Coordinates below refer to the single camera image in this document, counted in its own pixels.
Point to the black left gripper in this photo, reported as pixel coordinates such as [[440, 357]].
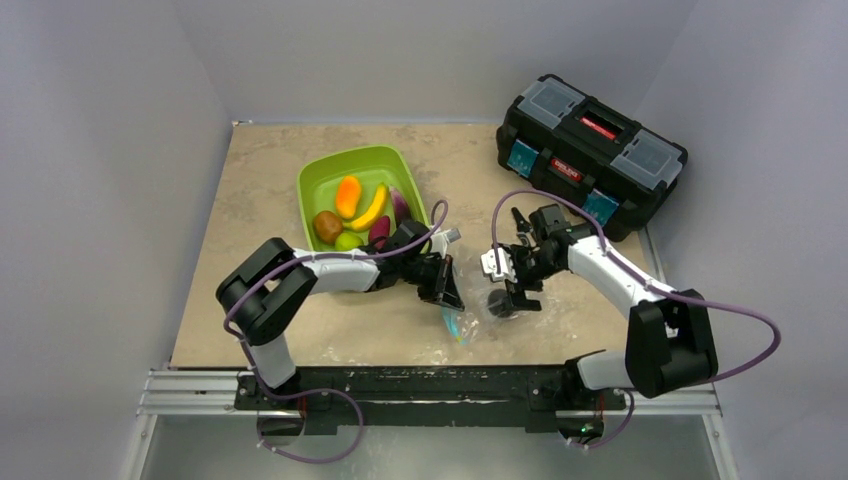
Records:
[[448, 294]]

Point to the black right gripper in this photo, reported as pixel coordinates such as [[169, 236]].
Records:
[[521, 276]]

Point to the clear zip top bag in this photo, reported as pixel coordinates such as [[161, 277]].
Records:
[[474, 321]]

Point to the magenta fake sweet potato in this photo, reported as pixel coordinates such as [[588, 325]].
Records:
[[380, 232]]

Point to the purple fake eggplant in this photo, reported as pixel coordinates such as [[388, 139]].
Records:
[[400, 206]]

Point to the yellow fake banana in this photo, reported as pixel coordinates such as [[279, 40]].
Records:
[[374, 211]]

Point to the green fake pear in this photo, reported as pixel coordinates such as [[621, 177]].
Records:
[[347, 241]]

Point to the brown fake kiwi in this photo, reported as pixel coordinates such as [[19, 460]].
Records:
[[328, 226]]

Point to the orange fake mango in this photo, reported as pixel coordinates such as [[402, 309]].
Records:
[[348, 195]]

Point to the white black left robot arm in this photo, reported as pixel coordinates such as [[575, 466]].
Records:
[[264, 294]]

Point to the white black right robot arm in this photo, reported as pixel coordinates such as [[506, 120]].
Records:
[[669, 340]]

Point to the dark fake fruit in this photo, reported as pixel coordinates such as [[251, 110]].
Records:
[[498, 304]]

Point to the black toolbox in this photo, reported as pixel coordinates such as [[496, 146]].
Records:
[[568, 143]]

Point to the green plastic tray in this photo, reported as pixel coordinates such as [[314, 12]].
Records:
[[318, 181]]

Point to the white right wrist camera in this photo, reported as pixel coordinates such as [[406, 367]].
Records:
[[497, 265]]

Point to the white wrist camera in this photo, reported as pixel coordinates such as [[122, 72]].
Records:
[[497, 265], [442, 239]]

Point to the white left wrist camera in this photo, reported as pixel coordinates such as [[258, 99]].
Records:
[[442, 239]]

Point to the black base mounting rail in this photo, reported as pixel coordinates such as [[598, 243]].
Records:
[[530, 397]]

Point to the aluminium frame rail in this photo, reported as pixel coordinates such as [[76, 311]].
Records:
[[205, 392]]

